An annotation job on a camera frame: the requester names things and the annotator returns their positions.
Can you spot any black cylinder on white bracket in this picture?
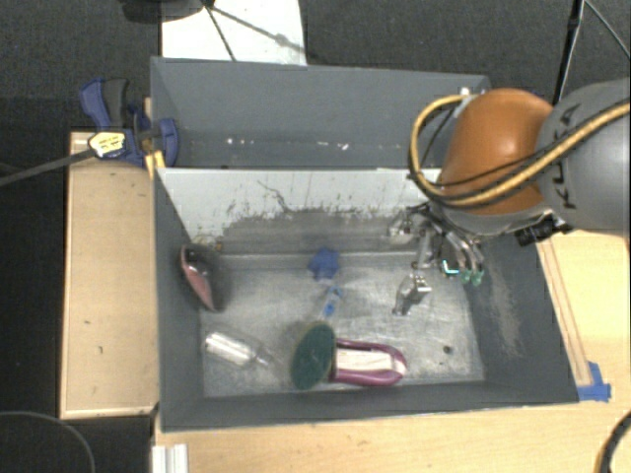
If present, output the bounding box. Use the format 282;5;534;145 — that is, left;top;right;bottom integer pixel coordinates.
514;213;574;248

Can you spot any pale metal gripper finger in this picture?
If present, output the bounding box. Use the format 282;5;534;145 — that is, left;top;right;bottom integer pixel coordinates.
388;213;421;238
391;271;434;317

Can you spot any pink and black oval case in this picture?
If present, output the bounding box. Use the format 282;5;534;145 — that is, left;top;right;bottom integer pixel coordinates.
178;242;222;313

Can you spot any grey metal bin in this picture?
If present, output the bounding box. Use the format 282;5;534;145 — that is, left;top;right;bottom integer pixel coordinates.
149;55;581;434

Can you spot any pale wood board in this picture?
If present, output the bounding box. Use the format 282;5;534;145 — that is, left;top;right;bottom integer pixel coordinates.
58;130;162;421

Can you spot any clear plastic bottle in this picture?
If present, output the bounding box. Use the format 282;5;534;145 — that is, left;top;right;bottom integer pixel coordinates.
203;329;273;372

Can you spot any green scrubber with blue handle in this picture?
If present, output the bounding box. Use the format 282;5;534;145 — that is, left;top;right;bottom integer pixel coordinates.
289;246;345;392

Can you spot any purple and white toy eggplant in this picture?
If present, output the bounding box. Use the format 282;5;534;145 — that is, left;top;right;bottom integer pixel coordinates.
328;338;410;388

